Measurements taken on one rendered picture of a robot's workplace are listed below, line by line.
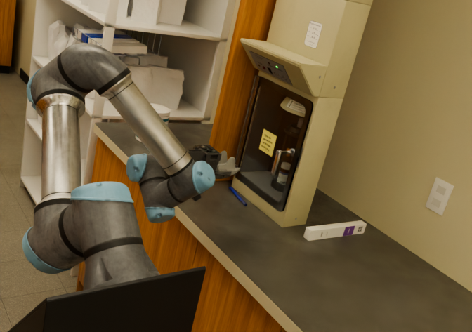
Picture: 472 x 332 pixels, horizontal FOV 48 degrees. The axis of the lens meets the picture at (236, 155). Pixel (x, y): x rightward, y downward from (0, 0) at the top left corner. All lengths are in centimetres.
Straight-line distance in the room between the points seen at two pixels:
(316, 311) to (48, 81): 90
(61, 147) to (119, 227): 30
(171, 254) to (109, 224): 93
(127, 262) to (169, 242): 94
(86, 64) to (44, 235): 41
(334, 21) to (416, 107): 50
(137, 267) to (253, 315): 65
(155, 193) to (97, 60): 38
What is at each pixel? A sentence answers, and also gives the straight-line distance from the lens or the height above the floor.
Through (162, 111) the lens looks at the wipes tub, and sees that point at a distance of 228.
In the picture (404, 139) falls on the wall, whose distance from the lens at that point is 202.
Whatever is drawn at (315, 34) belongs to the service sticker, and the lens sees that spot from 173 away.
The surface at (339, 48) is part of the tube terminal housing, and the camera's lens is 169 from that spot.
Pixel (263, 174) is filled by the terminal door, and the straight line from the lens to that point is 189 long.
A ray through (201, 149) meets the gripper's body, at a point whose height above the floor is 122.
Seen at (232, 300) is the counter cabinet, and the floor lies 80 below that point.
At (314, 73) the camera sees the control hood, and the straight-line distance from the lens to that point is 165.
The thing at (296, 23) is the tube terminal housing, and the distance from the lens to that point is 180.
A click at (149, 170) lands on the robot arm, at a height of 118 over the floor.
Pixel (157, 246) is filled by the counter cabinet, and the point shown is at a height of 71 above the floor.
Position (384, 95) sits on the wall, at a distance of 208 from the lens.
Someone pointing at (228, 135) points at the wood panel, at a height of 113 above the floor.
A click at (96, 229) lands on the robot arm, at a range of 104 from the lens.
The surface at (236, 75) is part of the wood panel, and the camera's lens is 194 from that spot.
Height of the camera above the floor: 175
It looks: 20 degrees down
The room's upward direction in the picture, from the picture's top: 13 degrees clockwise
